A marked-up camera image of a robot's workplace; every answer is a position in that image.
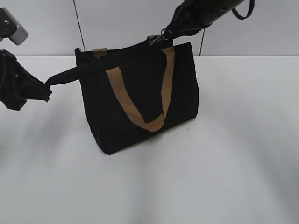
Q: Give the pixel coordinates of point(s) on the silver zipper pull with ring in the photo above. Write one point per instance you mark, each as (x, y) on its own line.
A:
(157, 38)

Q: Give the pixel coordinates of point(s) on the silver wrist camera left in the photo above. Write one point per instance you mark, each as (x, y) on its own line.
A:
(11, 29)

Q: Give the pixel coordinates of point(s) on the black bag with tan handles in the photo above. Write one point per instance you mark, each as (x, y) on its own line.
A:
(135, 93)

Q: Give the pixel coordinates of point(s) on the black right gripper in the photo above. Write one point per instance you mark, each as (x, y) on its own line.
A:
(198, 14)

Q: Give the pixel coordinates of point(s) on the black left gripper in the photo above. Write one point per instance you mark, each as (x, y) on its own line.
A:
(33, 89)

